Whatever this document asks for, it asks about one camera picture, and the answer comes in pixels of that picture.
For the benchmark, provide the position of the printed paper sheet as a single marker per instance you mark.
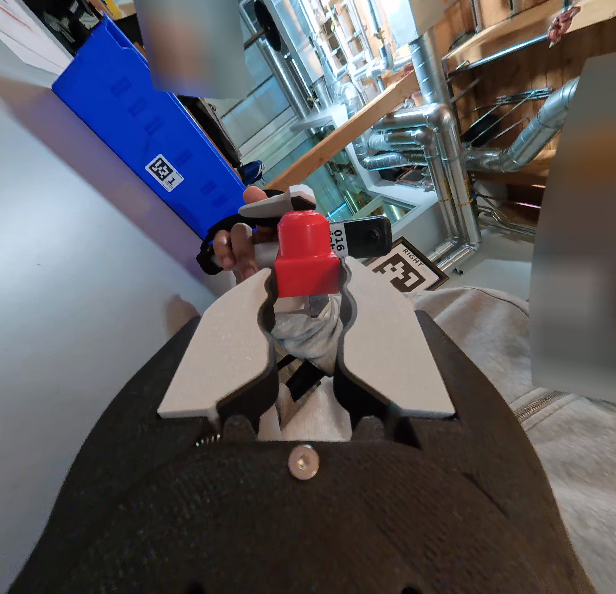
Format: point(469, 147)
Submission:
point(24, 31)

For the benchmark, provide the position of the red double square cup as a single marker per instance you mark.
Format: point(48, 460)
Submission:
point(305, 262)

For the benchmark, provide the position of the blue bin with marker tag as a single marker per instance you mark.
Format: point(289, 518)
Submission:
point(134, 122)

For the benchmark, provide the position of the person's grey hoodie torso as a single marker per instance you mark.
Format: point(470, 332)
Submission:
point(481, 324)

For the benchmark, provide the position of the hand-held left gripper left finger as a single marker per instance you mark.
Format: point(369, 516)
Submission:
point(216, 363)

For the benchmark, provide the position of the black floor lamp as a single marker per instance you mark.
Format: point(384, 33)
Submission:
point(267, 24)

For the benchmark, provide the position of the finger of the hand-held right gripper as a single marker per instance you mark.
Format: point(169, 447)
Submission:
point(274, 204)
point(316, 308)

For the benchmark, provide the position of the person's right hand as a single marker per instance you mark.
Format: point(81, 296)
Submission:
point(240, 252)

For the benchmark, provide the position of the wooden post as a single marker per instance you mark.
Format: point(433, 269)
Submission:
point(346, 122)

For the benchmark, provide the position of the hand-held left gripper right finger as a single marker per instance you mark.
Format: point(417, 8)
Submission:
point(394, 363)

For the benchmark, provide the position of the person's right forearm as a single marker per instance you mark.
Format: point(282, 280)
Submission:
point(308, 339)

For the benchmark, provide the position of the framed marker poster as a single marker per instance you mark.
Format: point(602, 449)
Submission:
point(409, 267)

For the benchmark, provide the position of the silver ventilation duct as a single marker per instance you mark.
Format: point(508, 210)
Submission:
point(433, 137)

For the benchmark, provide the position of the blue hanging jacket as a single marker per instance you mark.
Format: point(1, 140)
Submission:
point(252, 170)

